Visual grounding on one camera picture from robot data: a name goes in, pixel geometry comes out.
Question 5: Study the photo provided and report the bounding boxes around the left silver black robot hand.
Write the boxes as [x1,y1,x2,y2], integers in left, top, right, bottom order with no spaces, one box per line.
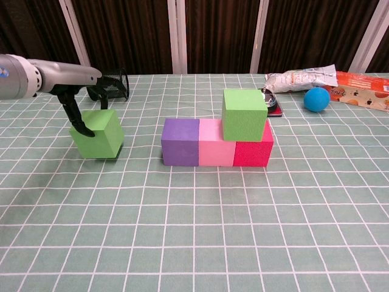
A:
[30,59,128,138]

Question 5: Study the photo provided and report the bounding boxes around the green foam cube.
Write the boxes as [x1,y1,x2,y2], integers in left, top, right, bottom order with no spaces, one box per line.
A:
[69,109,125,159]
[221,88,269,142]

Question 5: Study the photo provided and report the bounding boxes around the purple foam cube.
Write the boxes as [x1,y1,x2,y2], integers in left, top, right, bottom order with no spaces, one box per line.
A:
[160,118,201,167]

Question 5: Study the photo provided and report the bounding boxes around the magenta foam cube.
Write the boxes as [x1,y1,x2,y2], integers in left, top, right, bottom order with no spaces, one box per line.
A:
[232,120,274,167]

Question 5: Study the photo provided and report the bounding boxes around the black mesh pen holder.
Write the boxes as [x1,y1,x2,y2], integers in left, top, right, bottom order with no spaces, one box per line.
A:
[86,67,131,102]

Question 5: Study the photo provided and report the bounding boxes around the light pink foam cube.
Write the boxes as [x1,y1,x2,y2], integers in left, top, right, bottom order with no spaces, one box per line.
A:
[198,118,237,167]

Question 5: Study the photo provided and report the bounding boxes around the green checked tablecloth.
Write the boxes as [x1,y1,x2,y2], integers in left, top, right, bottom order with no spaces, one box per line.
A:
[0,72,389,292]

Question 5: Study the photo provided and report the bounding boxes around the silver call bell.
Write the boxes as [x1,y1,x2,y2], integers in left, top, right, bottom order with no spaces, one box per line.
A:
[260,86,277,111]

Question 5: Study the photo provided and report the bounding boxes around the red flat case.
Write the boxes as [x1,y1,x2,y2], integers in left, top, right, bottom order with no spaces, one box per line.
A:
[266,102,283,118]

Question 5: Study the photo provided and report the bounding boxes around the white snack bag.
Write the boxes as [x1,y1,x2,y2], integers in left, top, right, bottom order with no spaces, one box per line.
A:
[263,63,339,94]

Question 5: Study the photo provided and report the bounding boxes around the blue ball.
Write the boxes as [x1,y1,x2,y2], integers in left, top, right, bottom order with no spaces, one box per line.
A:
[303,87,331,113]

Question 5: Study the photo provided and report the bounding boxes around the orange cardboard box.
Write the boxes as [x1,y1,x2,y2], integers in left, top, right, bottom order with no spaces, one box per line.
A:
[322,71,389,114]

